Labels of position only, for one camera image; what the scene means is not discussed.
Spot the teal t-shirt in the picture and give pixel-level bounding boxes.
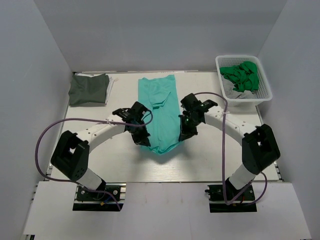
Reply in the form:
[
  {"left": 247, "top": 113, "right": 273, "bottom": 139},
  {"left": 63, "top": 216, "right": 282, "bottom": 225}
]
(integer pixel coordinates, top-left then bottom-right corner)
[{"left": 138, "top": 74, "right": 181, "bottom": 155}]

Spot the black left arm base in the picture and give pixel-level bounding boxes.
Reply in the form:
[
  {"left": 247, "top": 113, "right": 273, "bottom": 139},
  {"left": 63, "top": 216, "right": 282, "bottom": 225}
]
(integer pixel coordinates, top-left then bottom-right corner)
[{"left": 72, "top": 183, "right": 126, "bottom": 212}]

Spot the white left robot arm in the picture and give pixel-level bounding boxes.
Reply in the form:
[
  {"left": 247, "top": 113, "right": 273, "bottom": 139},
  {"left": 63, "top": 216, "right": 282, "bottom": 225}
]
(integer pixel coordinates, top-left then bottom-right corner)
[{"left": 50, "top": 107, "right": 153, "bottom": 193}]

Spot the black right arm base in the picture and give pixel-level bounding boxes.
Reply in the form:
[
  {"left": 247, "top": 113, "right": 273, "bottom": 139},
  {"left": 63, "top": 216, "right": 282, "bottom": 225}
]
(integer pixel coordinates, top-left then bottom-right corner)
[{"left": 204, "top": 184, "right": 257, "bottom": 213}]

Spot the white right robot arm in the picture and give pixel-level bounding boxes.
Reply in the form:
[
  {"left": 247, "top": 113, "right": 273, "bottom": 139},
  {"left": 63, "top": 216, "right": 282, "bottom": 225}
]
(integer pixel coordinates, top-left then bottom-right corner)
[{"left": 178, "top": 97, "right": 281, "bottom": 191}]

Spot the crumpled grey t-shirt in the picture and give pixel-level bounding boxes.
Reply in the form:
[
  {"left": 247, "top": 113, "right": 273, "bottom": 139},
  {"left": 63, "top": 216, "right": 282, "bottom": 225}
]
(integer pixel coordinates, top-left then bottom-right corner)
[{"left": 222, "top": 79, "right": 256, "bottom": 99}]

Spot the white plastic basket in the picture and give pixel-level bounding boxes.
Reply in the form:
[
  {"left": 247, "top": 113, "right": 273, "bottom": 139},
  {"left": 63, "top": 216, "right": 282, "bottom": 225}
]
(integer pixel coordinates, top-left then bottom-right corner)
[{"left": 215, "top": 55, "right": 273, "bottom": 106}]

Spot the crumpled green t-shirt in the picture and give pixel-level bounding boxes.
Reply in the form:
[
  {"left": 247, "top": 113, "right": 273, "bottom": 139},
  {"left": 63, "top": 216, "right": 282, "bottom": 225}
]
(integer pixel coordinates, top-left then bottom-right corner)
[{"left": 219, "top": 61, "right": 260, "bottom": 93}]

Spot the folded dark olive t-shirt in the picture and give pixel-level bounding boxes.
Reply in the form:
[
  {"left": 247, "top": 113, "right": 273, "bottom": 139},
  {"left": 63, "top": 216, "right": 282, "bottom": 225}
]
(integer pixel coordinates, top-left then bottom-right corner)
[{"left": 68, "top": 74, "right": 110, "bottom": 106}]

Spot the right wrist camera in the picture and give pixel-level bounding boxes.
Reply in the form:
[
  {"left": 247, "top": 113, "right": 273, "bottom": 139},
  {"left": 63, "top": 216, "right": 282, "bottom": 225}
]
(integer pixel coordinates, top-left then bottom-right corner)
[{"left": 180, "top": 93, "right": 202, "bottom": 112}]

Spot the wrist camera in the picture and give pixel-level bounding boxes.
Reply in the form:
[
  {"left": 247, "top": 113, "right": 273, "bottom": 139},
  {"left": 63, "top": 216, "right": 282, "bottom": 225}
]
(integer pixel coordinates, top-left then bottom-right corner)
[
  {"left": 180, "top": 93, "right": 202, "bottom": 112},
  {"left": 128, "top": 101, "right": 149, "bottom": 120}
]

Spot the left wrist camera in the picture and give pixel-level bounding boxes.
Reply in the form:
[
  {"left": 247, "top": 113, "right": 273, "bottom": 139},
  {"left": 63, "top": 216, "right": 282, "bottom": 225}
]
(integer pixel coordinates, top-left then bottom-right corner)
[{"left": 128, "top": 101, "right": 149, "bottom": 120}]

